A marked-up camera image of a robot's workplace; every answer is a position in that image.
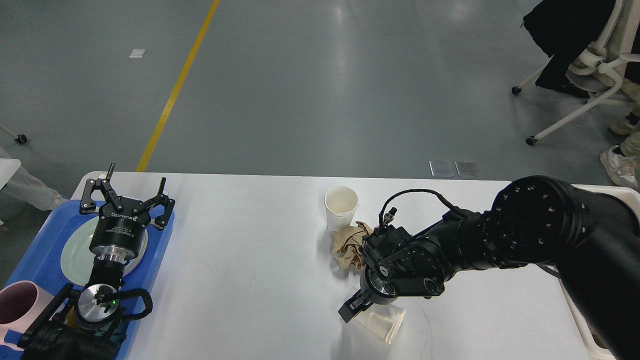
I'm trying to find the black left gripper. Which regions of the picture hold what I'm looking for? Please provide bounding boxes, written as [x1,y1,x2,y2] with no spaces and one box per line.
[77,162,175,262]

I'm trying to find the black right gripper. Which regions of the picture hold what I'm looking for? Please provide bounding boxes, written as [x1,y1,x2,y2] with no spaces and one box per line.
[338,268,398,324]

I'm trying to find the white paper cup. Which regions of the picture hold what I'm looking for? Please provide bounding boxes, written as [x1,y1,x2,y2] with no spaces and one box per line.
[324,186,359,232]
[352,304,406,345]

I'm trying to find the brown napkin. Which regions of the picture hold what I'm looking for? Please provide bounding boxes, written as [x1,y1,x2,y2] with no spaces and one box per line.
[331,221,373,272]

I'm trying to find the light green plate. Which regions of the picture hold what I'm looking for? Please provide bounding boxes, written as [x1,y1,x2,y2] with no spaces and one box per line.
[60,217,149,287]

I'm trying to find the dark green mug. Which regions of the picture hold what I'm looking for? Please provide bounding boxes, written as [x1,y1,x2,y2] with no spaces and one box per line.
[63,304,79,330]

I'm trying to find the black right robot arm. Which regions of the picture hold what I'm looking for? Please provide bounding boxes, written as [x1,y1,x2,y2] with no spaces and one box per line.
[338,175,640,360]

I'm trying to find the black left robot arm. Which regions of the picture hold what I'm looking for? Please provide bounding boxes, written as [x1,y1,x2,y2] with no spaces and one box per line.
[10,164,176,360]

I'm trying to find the person in grey trousers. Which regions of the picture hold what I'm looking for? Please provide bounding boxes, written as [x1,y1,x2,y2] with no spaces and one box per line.
[2,166,68,211]

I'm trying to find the chair leg with caster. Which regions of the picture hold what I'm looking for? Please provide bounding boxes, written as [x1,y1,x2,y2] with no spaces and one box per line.
[0,124,29,145]

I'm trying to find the white table edge left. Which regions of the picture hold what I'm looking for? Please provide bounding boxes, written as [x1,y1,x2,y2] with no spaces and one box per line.
[0,158,22,191]

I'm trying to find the pink mug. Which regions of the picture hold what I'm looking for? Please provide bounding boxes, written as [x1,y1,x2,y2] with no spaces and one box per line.
[0,280,54,352]

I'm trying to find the metal floor plate left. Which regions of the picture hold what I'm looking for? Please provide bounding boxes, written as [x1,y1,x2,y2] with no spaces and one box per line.
[429,161,455,178]

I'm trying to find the metal floor plate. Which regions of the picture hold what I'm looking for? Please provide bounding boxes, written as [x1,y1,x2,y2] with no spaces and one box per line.
[429,161,455,178]
[454,161,480,178]

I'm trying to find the metal floor plate right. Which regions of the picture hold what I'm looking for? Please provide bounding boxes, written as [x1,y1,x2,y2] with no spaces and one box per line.
[454,161,480,178]

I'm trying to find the beige plastic bin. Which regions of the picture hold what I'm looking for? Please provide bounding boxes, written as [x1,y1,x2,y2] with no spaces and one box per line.
[557,188,639,360]

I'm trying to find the white office chair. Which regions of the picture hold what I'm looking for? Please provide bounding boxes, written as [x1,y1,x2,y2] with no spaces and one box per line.
[510,0,639,146]

